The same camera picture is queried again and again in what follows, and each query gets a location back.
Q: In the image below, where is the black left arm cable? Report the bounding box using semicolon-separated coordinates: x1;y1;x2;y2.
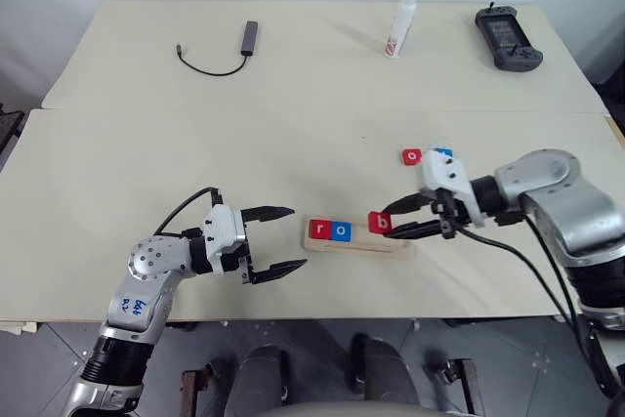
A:
153;187;226;238

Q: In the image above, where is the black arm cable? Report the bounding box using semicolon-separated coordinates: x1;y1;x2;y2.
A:
153;187;226;238
451;211;625;403

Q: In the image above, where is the wooden letter tray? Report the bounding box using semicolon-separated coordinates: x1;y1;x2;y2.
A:
302;218;416;263

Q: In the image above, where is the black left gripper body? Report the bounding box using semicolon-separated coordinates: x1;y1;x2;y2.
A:
232;221;256;286

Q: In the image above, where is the blue letter o block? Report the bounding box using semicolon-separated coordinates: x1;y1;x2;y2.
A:
329;221;354;244

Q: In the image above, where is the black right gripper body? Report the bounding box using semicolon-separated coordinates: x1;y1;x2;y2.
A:
428;188;469;242

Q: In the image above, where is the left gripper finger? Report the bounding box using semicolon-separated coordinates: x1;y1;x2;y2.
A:
249;259;309;286
240;205;296;224

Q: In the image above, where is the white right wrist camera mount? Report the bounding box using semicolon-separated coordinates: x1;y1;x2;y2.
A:
420;149;485;229

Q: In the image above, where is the white plastic bottle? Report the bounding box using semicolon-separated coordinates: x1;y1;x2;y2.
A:
383;0;422;61

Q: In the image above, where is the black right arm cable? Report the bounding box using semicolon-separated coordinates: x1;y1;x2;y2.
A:
451;211;625;403

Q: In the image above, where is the dark rounded shape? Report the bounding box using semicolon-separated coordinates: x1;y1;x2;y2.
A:
350;332;422;409
225;344;290;417

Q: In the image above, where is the black equipment beside table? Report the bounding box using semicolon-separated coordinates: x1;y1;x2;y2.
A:
0;103;26;172

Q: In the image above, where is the black handheld controller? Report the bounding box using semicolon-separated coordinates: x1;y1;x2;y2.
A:
474;2;545;72

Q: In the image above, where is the rusty metal frame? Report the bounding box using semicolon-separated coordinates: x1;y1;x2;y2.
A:
179;362;219;417
437;356;485;417

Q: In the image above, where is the red letter b block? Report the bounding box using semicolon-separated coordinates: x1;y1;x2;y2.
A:
366;211;394;235

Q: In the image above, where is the red letter r block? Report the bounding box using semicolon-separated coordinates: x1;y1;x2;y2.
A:
308;219;333;242

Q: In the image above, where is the grey USB hub with cable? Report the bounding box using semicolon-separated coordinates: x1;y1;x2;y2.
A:
175;20;260;78

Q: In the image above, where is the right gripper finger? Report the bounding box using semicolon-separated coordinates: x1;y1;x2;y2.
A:
384;219;446;242
378;192;436;218

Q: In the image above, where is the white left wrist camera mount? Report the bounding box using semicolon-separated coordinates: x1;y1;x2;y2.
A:
201;203;247;276

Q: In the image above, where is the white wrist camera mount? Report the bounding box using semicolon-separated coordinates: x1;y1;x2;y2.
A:
201;203;247;276
420;149;485;229

